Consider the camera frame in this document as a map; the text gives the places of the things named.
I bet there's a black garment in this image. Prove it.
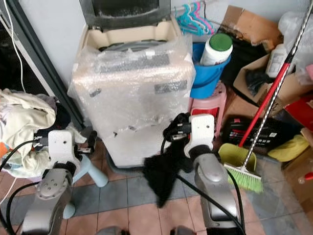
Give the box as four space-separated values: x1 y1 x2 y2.
142 113 194 208

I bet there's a white top-load washing machine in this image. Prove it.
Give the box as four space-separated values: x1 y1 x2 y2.
70 19 197 169

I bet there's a bunch of plastic clothes hangers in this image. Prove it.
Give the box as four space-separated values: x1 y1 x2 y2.
175 0 214 37

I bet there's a white garment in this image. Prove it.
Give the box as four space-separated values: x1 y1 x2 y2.
9 141 53 178

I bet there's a cream garment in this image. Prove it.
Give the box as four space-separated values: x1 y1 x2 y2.
0 89 58 147

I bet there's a pink plastic stool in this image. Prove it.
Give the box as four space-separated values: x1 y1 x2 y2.
189 82 227 124

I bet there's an orange garment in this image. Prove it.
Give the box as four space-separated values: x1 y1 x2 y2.
0 142 14 159

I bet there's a lavender laundry basket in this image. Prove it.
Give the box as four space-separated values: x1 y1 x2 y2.
0 162 47 188

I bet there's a blue plastic bucket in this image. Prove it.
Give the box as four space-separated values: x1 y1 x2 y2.
190 42 231 99

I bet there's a flat black case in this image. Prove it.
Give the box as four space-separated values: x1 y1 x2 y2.
220 116 302 153

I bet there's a white bottle with green cap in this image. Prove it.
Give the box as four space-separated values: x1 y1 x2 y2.
199 32 233 67

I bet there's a black cloth in cardboard box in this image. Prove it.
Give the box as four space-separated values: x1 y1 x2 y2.
244 69 273 97

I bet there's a grey left robot leg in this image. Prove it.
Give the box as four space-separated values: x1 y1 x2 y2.
98 226 124 235

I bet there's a grey robot leg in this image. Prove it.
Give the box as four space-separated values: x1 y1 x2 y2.
171 226 197 235
98 226 124 235

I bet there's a grey right robot leg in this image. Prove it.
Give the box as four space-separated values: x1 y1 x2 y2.
171 226 197 235

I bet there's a silver spiral-striped pole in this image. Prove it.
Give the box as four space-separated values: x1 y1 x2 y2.
242 0 313 170

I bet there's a yellow cloth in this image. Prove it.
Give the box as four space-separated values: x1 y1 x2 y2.
268 134 310 163

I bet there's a white detergent bottle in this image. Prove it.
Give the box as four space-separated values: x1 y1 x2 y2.
265 44 290 79

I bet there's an open brown cardboard box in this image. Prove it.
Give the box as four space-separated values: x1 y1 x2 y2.
219 5 285 53

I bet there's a cardboard box holding bottle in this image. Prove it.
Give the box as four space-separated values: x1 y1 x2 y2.
232 53 313 117

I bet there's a dark washer lid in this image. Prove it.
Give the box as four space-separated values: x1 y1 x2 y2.
79 0 172 30

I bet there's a red plastic item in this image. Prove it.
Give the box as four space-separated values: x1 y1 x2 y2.
285 95 313 131

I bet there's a clear plastic bag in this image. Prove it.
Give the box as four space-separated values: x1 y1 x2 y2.
278 9 313 51

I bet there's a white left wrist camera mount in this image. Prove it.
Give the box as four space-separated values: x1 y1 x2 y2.
46 130 82 170

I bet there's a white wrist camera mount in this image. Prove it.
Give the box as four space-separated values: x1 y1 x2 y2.
46 130 82 170
185 114 216 153

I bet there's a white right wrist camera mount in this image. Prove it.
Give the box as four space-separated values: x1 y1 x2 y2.
185 114 216 153

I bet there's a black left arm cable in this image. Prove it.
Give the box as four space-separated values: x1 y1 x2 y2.
0 140 50 235

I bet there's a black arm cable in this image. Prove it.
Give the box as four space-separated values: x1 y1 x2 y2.
175 172 248 235
0 140 50 235

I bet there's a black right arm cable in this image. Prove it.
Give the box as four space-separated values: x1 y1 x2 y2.
175 172 248 235

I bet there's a dark door frame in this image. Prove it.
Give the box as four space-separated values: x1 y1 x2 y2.
0 0 87 131

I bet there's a red-handled green broom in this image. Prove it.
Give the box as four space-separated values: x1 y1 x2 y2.
218 45 299 193

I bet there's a thin white wall cable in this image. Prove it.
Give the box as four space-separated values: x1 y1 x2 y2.
3 0 28 92

